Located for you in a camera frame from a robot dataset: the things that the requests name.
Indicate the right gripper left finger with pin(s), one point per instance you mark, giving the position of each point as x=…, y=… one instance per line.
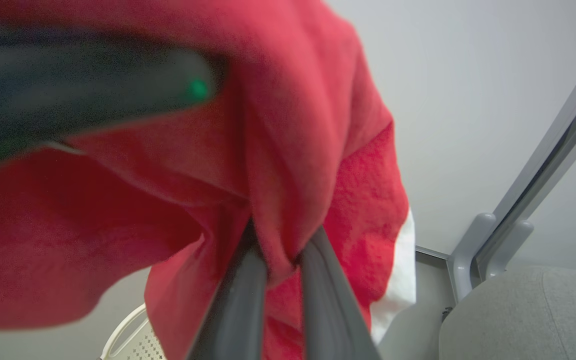
x=238, y=310

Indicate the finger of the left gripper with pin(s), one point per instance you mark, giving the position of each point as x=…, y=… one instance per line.
x=68, y=85

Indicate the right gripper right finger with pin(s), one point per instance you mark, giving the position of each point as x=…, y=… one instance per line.
x=325, y=310

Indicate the red garment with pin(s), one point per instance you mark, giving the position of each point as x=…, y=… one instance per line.
x=293, y=100

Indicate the grey fabric sofa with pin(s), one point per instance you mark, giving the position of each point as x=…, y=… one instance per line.
x=528, y=320

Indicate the white laundry basket brown rim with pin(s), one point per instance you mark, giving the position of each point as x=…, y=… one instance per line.
x=135, y=340

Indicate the grey partition leg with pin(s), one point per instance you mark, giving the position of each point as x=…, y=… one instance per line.
x=468, y=250
x=510, y=245

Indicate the large white partition panel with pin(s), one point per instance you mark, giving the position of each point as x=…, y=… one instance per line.
x=468, y=100

